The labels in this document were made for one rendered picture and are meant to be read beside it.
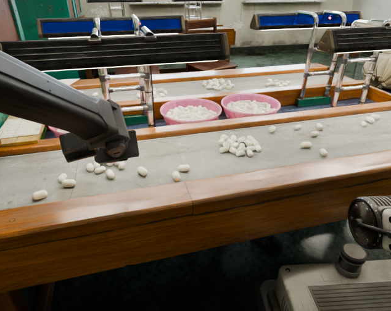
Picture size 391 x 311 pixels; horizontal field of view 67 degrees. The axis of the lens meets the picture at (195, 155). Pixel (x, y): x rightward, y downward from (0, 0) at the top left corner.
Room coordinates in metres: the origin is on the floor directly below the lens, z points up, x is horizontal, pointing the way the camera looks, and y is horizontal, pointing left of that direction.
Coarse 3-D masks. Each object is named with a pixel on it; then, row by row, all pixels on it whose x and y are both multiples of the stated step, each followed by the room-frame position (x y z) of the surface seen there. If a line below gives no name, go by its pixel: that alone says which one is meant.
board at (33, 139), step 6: (6, 120) 1.06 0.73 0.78; (42, 126) 1.00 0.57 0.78; (42, 132) 0.98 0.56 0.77; (6, 138) 0.91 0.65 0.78; (12, 138) 0.91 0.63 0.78; (18, 138) 0.91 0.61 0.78; (24, 138) 0.91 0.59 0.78; (30, 138) 0.91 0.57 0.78; (36, 138) 0.91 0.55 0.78; (6, 144) 0.87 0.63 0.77; (12, 144) 0.88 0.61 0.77; (18, 144) 0.88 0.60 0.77
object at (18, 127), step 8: (8, 120) 1.06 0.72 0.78; (16, 120) 1.06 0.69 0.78; (24, 120) 1.06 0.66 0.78; (8, 128) 0.98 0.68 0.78; (16, 128) 0.98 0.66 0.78; (24, 128) 0.98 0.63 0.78; (32, 128) 0.98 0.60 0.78; (40, 128) 0.98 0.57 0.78; (0, 136) 0.92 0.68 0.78; (8, 136) 0.92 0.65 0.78; (16, 136) 0.92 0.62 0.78
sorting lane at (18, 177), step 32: (256, 128) 1.07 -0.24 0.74; (288, 128) 1.07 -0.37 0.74; (352, 128) 1.07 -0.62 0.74; (384, 128) 1.07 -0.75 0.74; (0, 160) 0.82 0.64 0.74; (32, 160) 0.82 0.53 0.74; (64, 160) 0.82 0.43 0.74; (128, 160) 0.82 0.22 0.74; (160, 160) 0.82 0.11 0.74; (192, 160) 0.82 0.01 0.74; (224, 160) 0.83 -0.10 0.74; (256, 160) 0.83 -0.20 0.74; (288, 160) 0.83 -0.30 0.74; (0, 192) 0.66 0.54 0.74; (32, 192) 0.66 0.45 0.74; (64, 192) 0.66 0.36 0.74; (96, 192) 0.66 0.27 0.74
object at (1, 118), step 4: (0, 116) 1.05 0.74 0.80; (4, 116) 1.09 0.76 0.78; (8, 116) 1.12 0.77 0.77; (0, 120) 1.04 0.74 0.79; (4, 120) 1.07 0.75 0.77; (0, 124) 1.03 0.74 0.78; (24, 288) 0.77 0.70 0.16; (28, 288) 0.80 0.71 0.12; (32, 288) 0.82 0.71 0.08; (24, 292) 0.76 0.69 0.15; (28, 292) 0.78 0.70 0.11; (32, 292) 0.81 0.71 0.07; (24, 296) 0.75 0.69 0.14; (28, 296) 0.77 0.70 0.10; (32, 296) 0.80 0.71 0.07; (28, 300) 0.76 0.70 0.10; (32, 300) 0.79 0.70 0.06; (28, 304) 0.75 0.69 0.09; (32, 304) 0.77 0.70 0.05
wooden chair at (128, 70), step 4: (116, 36) 3.23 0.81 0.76; (120, 68) 3.12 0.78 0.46; (124, 68) 3.13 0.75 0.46; (128, 68) 3.13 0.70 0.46; (132, 68) 3.14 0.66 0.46; (136, 68) 3.14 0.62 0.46; (152, 68) 3.13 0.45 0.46; (156, 68) 3.12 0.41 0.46; (116, 72) 2.97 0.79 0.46; (120, 72) 2.98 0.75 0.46; (124, 72) 2.99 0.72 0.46; (128, 72) 2.99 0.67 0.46; (132, 72) 2.99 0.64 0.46; (136, 72) 2.99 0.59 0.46; (152, 72) 2.98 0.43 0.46; (156, 72) 2.97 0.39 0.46
